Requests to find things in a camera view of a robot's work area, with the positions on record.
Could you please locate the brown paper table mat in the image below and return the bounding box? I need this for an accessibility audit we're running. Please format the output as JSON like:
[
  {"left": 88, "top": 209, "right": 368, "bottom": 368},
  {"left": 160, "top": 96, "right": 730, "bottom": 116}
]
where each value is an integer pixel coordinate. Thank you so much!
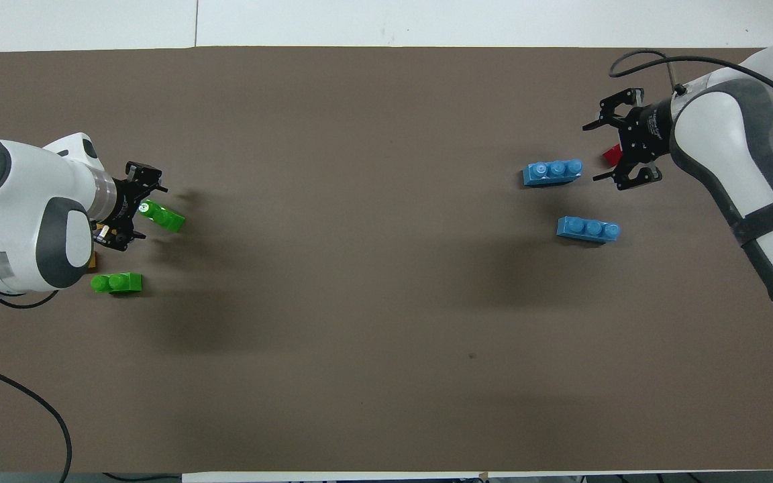
[{"left": 0, "top": 46, "right": 773, "bottom": 472}]

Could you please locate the black cable below table edge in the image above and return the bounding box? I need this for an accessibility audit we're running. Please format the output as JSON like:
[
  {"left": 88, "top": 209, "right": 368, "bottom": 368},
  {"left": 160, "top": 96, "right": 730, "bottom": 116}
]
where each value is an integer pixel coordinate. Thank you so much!
[{"left": 102, "top": 472, "right": 183, "bottom": 483}]

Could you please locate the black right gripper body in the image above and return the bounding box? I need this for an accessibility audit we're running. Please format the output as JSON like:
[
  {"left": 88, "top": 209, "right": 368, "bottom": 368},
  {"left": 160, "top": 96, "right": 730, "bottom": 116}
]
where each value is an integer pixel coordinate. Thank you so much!
[{"left": 618, "top": 101, "right": 676, "bottom": 162}]

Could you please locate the blue three-stud toy brick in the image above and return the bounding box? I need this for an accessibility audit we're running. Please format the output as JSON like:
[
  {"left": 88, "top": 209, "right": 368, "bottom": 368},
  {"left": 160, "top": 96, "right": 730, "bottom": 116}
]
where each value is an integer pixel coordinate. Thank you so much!
[
  {"left": 556, "top": 215, "right": 621, "bottom": 244},
  {"left": 522, "top": 158, "right": 585, "bottom": 187}
]

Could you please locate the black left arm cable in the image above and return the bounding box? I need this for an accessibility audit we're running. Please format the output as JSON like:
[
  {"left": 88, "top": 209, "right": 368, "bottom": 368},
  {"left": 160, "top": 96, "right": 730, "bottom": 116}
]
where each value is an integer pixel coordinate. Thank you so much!
[{"left": 0, "top": 288, "right": 73, "bottom": 483}]

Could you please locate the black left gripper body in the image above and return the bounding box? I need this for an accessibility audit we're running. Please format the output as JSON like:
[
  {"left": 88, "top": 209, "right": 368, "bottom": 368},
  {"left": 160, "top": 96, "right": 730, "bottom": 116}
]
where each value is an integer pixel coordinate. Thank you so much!
[{"left": 94, "top": 178, "right": 143, "bottom": 232}]

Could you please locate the green two-stud toy brick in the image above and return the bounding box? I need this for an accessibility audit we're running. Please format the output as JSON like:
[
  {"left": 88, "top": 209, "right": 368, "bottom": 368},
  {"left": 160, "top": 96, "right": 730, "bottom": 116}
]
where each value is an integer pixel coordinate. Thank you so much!
[
  {"left": 91, "top": 272, "right": 144, "bottom": 294},
  {"left": 140, "top": 199, "right": 187, "bottom": 234}
]

